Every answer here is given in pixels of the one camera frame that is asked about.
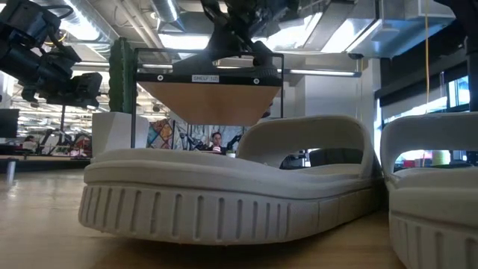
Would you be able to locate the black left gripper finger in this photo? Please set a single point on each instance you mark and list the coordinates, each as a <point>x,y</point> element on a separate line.
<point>87,89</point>
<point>61,98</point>

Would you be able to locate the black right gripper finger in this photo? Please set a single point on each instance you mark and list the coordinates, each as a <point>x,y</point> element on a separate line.
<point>228,39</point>
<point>263,52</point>

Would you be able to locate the wooden shelf black metal frame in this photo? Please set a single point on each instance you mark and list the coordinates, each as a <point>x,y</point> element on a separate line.
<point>209,102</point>

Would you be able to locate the grey slide sandal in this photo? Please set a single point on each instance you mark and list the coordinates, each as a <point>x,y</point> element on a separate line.
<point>429,209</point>
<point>186,209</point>

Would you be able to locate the white hexagonal plant pot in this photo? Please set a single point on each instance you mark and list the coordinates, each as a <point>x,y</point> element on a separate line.
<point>115,134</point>

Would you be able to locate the black background monitor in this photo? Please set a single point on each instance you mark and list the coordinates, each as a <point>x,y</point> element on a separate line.
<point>9,123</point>

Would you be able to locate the linear ceiling light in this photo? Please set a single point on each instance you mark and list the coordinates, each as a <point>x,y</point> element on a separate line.
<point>321,72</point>

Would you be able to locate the person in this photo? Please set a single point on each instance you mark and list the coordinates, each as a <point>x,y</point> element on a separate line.
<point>216,140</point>

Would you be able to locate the small red box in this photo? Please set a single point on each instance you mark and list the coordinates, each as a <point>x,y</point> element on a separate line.
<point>409,163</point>

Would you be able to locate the yellow-green roll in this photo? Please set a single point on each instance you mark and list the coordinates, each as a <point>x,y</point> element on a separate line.
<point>441,157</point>

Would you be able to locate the black pillar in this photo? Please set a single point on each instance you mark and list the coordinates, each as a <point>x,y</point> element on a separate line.
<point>472,74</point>

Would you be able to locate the round silver air duct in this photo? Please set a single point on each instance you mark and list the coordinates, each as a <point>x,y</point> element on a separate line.
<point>166,11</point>

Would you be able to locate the colourful patterned wall art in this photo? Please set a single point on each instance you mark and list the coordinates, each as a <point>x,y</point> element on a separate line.
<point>160,134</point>

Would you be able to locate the grey metal post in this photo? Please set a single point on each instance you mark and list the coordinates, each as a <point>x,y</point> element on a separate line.
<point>11,172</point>

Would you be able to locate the rectangular silver air duct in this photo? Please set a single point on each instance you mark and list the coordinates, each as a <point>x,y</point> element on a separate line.
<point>403,33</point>

